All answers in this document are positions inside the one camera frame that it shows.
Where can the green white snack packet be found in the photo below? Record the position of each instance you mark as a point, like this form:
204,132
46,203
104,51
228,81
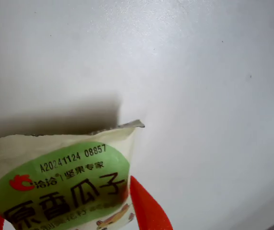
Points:
67,179

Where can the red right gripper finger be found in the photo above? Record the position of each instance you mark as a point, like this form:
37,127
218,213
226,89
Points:
149,210

